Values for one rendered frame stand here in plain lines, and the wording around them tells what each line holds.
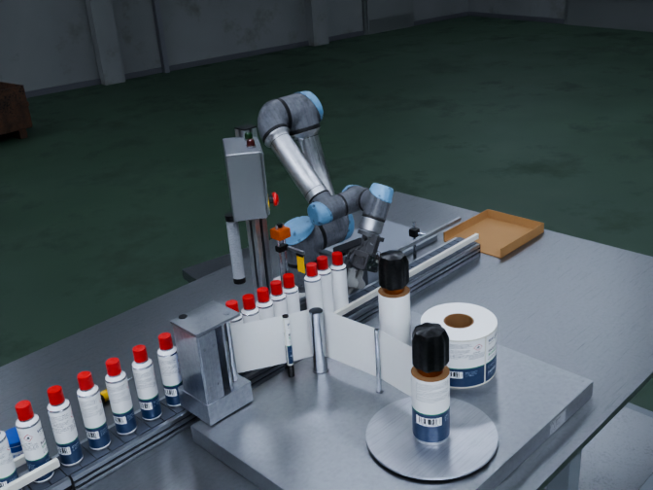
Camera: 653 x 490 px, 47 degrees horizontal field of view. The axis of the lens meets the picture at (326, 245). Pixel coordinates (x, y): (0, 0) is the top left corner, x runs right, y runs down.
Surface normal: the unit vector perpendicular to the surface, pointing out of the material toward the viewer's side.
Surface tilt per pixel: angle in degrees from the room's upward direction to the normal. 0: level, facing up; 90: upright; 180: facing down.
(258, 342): 90
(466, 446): 0
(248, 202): 90
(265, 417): 0
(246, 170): 90
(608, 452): 0
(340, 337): 90
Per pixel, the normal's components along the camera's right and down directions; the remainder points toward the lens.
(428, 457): -0.07, -0.91
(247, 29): 0.58, 0.29
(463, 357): -0.02, 0.40
